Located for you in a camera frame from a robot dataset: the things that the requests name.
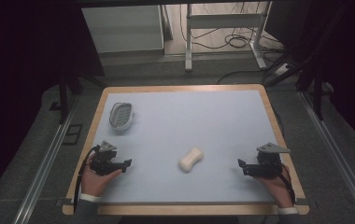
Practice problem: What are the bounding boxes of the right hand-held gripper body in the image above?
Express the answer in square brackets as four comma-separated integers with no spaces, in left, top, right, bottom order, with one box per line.
[254,142,291,179]

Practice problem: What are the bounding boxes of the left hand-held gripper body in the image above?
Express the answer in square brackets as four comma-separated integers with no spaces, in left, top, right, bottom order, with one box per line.
[89,140,118,176]

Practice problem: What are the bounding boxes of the person's left hand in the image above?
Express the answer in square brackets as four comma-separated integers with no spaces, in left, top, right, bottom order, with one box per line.
[80,153,123,198]

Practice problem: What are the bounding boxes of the person's right hand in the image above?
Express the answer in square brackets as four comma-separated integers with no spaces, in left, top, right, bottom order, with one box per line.
[254,163,295,209]

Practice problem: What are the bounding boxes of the black floor plate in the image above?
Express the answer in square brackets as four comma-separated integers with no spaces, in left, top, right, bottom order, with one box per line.
[62,123,84,146]

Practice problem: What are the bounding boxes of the cream soap bar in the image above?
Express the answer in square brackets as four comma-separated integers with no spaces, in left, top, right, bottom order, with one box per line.
[177,147,205,173]

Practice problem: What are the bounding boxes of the pale blue table mat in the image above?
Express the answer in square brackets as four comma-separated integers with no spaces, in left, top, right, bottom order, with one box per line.
[89,90,282,204]

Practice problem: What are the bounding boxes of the black metal stand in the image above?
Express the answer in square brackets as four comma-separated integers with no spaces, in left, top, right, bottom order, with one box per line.
[261,6,348,122]
[49,69,107,125]

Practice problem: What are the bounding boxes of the white power strip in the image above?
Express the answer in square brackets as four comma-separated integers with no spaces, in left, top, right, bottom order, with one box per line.
[274,63,292,77]

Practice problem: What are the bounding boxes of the white cabinet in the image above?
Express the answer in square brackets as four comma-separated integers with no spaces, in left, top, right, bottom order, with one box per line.
[81,5,165,54]

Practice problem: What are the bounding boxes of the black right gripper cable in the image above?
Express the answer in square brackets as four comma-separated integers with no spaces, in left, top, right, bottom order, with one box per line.
[278,163,297,205]

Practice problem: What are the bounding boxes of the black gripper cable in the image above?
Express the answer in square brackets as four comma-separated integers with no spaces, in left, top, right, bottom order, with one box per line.
[278,163,297,205]
[73,145,101,214]

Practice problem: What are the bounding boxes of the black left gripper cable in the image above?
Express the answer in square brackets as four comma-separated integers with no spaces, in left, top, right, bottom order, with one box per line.
[73,145,101,214]

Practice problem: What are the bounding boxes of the aluminium floor rail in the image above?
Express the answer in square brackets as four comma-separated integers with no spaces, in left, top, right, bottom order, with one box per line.
[11,96,80,224]
[299,91,355,224]

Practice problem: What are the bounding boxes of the black floor cables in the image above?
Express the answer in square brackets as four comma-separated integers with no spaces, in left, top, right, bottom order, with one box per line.
[178,2,287,86]

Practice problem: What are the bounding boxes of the white metal table frame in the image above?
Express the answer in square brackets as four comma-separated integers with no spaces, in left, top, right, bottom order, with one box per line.
[184,1,274,73]

